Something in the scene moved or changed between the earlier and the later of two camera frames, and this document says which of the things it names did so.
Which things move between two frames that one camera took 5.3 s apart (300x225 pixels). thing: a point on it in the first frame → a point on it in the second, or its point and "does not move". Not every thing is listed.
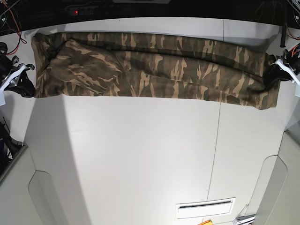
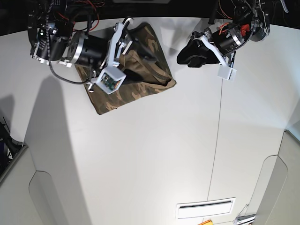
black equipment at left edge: [9, 147] does not move
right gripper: [289, 62] → [224, 41]
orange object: [207, 222] does not move
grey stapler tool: [247, 220] does not move
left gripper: [18, 80] → [84, 49]
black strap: [283, 35] → [213, 11]
